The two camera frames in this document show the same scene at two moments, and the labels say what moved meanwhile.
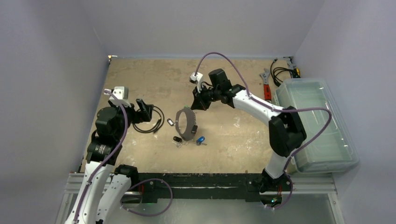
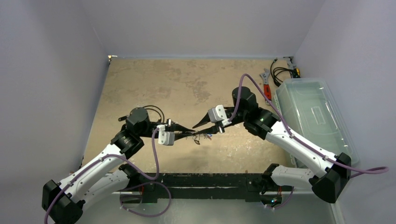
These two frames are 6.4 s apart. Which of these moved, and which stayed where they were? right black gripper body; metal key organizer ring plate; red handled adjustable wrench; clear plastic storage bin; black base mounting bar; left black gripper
Moved: metal key organizer ring plate; left black gripper; right black gripper body
Stayed: clear plastic storage bin; black base mounting bar; red handled adjustable wrench
